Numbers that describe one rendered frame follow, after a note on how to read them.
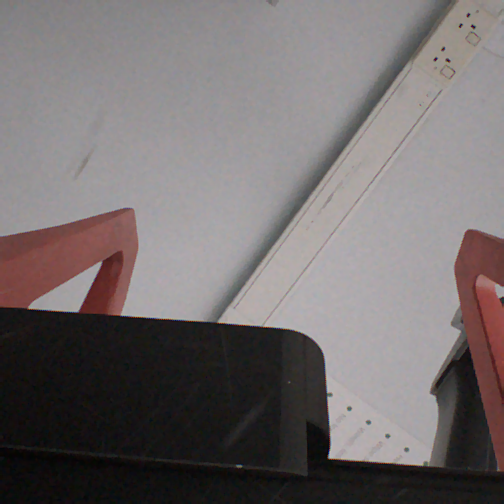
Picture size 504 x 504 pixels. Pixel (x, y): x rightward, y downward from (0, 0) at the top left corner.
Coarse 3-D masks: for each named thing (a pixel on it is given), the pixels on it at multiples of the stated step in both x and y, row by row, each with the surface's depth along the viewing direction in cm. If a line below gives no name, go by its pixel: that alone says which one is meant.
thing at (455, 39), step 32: (480, 0) 89; (448, 32) 90; (480, 32) 89; (416, 64) 92; (448, 64) 91; (384, 96) 95; (416, 96) 94; (384, 128) 96; (416, 128) 95; (352, 160) 98; (384, 160) 97; (320, 192) 100; (352, 192) 99; (288, 224) 102; (320, 224) 101; (288, 256) 103; (320, 256) 102; (256, 288) 105; (288, 288) 104; (224, 320) 107; (256, 320) 106
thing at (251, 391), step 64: (0, 256) 8; (64, 256) 10; (128, 256) 14; (0, 320) 6; (64, 320) 6; (128, 320) 6; (0, 384) 5; (64, 384) 5; (128, 384) 5; (192, 384) 5; (256, 384) 5; (320, 384) 6; (0, 448) 5; (64, 448) 5; (128, 448) 5; (192, 448) 5; (256, 448) 5; (320, 448) 5
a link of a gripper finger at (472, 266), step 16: (464, 240) 14; (480, 240) 13; (496, 240) 12; (464, 256) 14; (480, 256) 13; (496, 256) 12; (464, 272) 13; (480, 272) 12; (496, 272) 12; (464, 288) 13; (480, 288) 13; (464, 304) 13; (480, 304) 13; (496, 304) 13; (464, 320) 13; (480, 320) 12; (496, 320) 12; (480, 336) 12; (496, 336) 12; (480, 352) 12; (496, 352) 12; (480, 368) 12; (496, 368) 12; (480, 384) 12; (496, 384) 11; (496, 400) 11; (496, 416) 11; (496, 432) 11; (496, 448) 11
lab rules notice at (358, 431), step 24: (336, 384) 112; (336, 408) 113; (360, 408) 112; (336, 432) 114; (360, 432) 113; (384, 432) 112; (336, 456) 115; (360, 456) 114; (384, 456) 113; (408, 456) 112
